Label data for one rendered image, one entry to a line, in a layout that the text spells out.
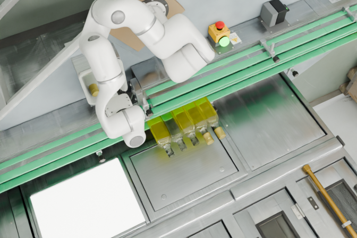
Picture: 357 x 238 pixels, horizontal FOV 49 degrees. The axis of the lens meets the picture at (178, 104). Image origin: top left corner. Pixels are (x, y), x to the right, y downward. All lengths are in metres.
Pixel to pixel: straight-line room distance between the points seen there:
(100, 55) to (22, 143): 0.68
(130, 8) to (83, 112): 0.69
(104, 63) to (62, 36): 1.12
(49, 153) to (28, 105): 0.21
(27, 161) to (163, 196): 0.58
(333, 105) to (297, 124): 3.82
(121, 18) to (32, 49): 1.19
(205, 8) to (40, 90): 0.74
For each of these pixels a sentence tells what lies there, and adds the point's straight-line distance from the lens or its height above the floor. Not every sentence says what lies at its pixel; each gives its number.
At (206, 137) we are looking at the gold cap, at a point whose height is 1.14.
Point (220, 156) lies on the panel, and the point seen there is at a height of 1.19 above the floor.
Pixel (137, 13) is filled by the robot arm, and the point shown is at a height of 0.97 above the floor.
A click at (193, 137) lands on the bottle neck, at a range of 1.66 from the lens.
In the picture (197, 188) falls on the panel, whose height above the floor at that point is 1.28.
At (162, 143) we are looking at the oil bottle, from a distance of 1.64.
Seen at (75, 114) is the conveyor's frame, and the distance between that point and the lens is 1.72.
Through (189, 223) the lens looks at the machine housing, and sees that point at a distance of 1.69.
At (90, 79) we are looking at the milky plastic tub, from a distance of 1.64.
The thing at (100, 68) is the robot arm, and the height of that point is 1.03.
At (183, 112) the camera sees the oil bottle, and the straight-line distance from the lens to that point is 1.70.
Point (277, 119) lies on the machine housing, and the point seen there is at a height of 1.13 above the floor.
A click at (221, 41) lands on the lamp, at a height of 0.84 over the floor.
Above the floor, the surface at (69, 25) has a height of 0.10.
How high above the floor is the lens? 1.76
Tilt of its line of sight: 28 degrees down
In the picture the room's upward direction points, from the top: 150 degrees clockwise
